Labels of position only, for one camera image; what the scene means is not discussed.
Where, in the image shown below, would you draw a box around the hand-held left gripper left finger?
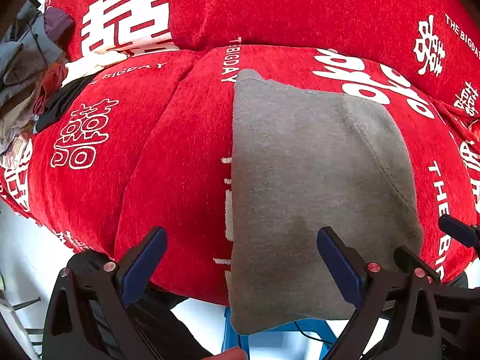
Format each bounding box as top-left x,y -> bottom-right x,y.
42,226 -> 168,360

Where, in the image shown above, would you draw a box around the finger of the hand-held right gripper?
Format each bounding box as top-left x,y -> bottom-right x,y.
438,214 -> 480,250
394,245 -> 443,286

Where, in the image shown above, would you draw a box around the pile of clothes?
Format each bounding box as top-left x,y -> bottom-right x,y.
0,0 -> 94,158

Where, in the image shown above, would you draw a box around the grey knit garment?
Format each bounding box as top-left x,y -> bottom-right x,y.
225,68 -> 424,336

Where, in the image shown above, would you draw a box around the person's dark pants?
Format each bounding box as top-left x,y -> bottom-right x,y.
67,249 -> 214,360

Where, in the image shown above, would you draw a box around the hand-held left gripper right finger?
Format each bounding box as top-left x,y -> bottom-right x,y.
317,227 -> 443,360

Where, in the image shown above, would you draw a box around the white cloth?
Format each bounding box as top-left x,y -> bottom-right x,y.
62,50 -> 128,85

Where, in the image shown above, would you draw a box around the red printed blanket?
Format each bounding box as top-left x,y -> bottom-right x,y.
0,0 -> 480,306

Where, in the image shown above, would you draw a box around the blue plastic stool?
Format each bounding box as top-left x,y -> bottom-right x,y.
221,305 -> 338,360

